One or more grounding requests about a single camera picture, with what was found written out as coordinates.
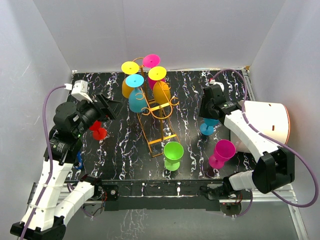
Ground light blue plastic wine glass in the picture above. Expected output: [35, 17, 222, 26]
[125, 74, 147, 113]

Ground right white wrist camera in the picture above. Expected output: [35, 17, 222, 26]
[209, 78, 225, 91]

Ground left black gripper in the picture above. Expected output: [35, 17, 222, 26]
[73, 92, 125, 138]

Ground gold wire wine glass rack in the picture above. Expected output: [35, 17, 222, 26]
[133, 57, 180, 158]

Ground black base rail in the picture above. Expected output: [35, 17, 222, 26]
[82, 179, 251, 212]

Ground orange plastic wine glass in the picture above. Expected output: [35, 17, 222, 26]
[148, 66, 171, 105]

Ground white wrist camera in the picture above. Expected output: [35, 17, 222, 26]
[209, 78, 225, 91]
[64, 80, 93, 103]

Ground magenta plastic wine glass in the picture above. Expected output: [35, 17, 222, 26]
[142, 54, 167, 90]

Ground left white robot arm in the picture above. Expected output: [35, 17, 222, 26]
[10, 93, 123, 240]

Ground white cylindrical lamp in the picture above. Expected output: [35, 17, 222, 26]
[224, 100, 290, 159]

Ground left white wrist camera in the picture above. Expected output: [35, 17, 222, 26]
[64, 80, 93, 103]

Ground green plastic wine glass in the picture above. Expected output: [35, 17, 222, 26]
[163, 141, 184, 172]

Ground red plastic wine glass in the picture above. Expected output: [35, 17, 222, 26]
[89, 120, 107, 141]

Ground yellow-orange plastic wine glass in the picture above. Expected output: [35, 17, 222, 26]
[120, 61, 140, 99]

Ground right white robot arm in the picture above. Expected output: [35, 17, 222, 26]
[199, 84, 295, 199]

